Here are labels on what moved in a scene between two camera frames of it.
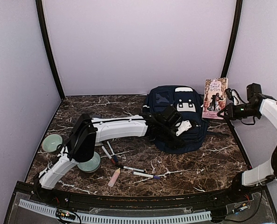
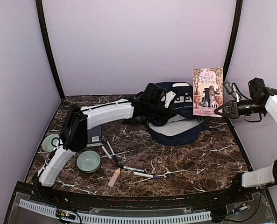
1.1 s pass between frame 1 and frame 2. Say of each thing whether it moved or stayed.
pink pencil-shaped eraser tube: stayed
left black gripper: moved
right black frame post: stayed
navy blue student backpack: moved
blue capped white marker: stayed
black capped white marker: stayed
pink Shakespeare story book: moved
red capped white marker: stayed
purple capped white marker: stayed
